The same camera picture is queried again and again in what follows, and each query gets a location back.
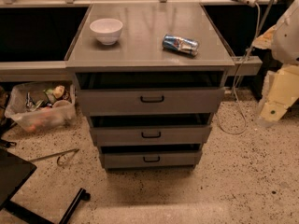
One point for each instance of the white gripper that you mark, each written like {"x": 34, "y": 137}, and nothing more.
{"x": 287, "y": 37}

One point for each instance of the crushed blue soda can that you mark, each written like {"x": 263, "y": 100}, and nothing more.
{"x": 180, "y": 44}

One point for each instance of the metal tongs on floor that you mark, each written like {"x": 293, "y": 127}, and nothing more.
{"x": 62, "y": 158}

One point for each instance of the white ceramic bowl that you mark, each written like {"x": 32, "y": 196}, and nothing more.
{"x": 106, "y": 31}

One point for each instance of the black stand base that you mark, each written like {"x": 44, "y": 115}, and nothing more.
{"x": 51, "y": 194}

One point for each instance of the grey drawer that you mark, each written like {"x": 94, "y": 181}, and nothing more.
{"x": 150, "y": 135}
{"x": 146, "y": 160}
{"x": 149, "y": 101}

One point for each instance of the grey top drawer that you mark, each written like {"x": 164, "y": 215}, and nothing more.
{"x": 149, "y": 101}

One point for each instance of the grey bottom drawer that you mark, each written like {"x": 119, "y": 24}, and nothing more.
{"x": 146, "y": 160}

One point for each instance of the grey middle drawer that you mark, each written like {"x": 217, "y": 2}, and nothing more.
{"x": 150, "y": 135}

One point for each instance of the clear plastic storage bin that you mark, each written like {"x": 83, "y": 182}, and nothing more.
{"x": 39, "y": 106}

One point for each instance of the grey drawer cabinet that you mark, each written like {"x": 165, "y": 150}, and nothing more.
{"x": 139, "y": 61}

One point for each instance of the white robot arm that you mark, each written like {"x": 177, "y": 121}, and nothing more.
{"x": 283, "y": 38}

